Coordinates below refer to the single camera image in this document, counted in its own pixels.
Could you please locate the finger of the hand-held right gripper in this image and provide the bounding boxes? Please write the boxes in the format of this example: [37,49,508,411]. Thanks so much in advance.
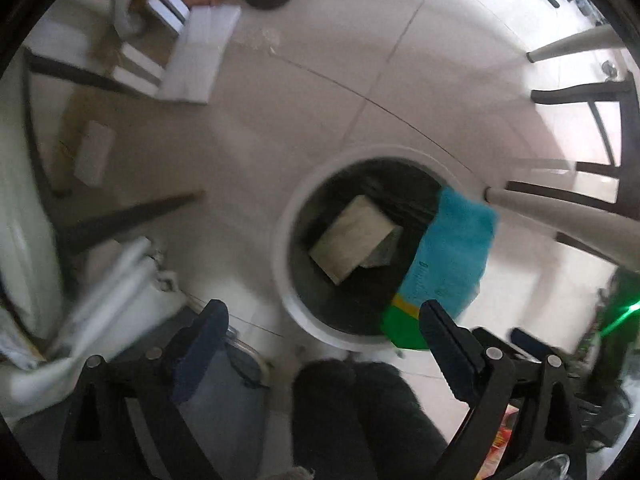
[510,327,549,359]

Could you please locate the red printed packet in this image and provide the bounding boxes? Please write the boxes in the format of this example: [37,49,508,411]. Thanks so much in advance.
[484,404,522,480]

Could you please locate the white round trash bin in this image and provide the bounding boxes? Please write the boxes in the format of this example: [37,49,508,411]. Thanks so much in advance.
[272,144,493,351]

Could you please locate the black fuzzy object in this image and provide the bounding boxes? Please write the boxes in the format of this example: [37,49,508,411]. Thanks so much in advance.
[291,359,448,480]

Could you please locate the white table leg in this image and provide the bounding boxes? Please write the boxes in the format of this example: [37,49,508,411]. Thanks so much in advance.
[526,24,629,65]
[482,185,640,267]

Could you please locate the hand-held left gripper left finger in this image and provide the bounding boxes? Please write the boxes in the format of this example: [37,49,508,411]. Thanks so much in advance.
[59,299,231,480]

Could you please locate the blue and green sock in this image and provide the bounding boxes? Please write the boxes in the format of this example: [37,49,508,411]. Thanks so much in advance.
[380,187,500,353]

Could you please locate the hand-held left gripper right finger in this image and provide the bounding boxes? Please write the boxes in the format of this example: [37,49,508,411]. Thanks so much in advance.
[419,299,588,480]

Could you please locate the flat white boxes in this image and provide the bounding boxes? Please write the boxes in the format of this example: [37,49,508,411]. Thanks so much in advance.
[111,41,167,97]

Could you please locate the folded pale cardboard piece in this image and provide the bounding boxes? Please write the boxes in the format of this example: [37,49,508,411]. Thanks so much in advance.
[308,195,403,285]

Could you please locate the printed paper scrap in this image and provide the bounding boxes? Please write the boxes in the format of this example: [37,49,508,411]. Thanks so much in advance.
[361,237,402,269]

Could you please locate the white plastic bag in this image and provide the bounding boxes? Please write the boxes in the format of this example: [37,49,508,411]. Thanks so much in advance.
[0,236,193,423]

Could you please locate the open white cardboard box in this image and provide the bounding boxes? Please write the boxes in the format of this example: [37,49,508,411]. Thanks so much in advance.
[159,4,243,106]

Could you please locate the clear plastic container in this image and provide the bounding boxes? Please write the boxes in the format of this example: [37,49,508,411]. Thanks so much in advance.
[224,326,274,389]

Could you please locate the small white box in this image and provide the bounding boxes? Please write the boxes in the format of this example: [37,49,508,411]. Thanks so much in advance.
[73,121,117,187]

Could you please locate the black bin liner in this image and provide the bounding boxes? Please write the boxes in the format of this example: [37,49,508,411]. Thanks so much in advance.
[287,157,442,336]

